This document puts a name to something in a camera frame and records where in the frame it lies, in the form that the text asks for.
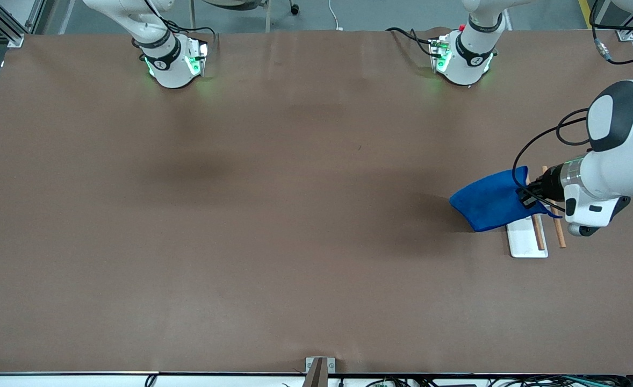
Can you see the metal bracket with brown post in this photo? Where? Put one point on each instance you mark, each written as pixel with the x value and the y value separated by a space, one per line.
pixel 319 371

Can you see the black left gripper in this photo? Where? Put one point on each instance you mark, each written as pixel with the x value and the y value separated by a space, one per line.
pixel 549 182

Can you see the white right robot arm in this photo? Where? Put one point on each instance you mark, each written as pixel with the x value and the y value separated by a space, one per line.
pixel 168 70

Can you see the blue microfibre towel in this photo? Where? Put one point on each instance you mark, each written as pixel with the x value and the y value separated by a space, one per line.
pixel 491 204

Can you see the aluminium frame profile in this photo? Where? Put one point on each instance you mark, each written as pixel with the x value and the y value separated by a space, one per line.
pixel 5 24

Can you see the aluminium frame corner bracket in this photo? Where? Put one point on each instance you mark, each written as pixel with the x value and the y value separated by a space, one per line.
pixel 625 35

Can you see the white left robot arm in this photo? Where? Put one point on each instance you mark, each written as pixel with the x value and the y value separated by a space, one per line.
pixel 623 156

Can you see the white towel rack wooden bars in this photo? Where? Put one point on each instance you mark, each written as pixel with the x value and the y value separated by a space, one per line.
pixel 526 244

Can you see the chair base with caster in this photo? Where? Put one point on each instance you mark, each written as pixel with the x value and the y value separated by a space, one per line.
pixel 252 5

